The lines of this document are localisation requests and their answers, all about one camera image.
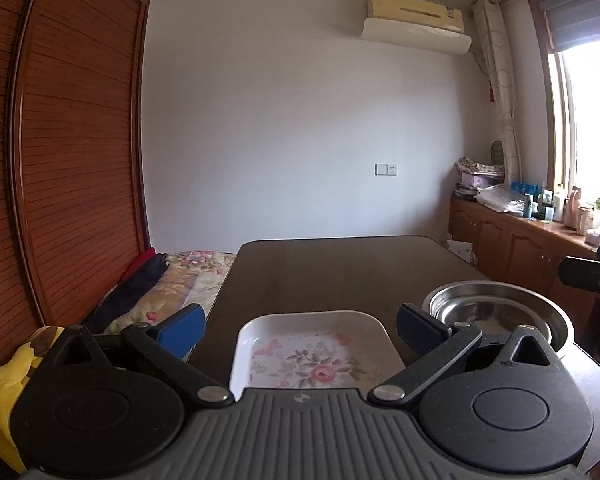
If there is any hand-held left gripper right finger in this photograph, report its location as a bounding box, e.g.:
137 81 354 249
368 303 562 407

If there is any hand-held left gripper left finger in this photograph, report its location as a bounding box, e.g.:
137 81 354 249
37 303 235 407

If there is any large steel bowl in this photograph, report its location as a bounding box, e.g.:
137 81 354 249
422 280 576 359

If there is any floral white square plate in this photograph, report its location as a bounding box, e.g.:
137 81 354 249
228 311 406 402

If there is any pink bottle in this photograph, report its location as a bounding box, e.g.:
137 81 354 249
565 186 584 234

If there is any floral blanket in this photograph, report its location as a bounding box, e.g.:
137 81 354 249
102 251 239 337

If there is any navy cloth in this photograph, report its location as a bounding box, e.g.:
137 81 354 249
82 255 172 334

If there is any red cloth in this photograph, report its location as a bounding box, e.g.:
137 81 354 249
121 247 157 282

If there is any row of toiletry bottles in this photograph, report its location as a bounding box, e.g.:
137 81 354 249
510 180 600 243

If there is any wooden low cabinet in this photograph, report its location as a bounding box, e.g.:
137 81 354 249
450 195 600 307

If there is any white paper bag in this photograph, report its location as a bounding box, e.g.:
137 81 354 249
447 233 476 264

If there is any clear plastic bag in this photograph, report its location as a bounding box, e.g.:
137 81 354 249
475 183 527 217

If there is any wooden framed window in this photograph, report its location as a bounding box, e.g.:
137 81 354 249
527 0 600 242

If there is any pile of papers and boxes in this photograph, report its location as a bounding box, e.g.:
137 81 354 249
453 156 506 202

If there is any yellow cloth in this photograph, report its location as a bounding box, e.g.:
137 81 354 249
0 326 67 476

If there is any patterned beige curtain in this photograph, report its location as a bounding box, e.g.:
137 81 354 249
472 0 524 184

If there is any wooden louvered wardrobe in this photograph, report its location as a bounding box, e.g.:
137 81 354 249
0 0 154 382

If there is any grey roller blind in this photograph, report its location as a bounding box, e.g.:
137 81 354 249
537 0 600 54

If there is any yellowed wall air conditioner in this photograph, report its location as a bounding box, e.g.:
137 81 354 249
365 0 465 32

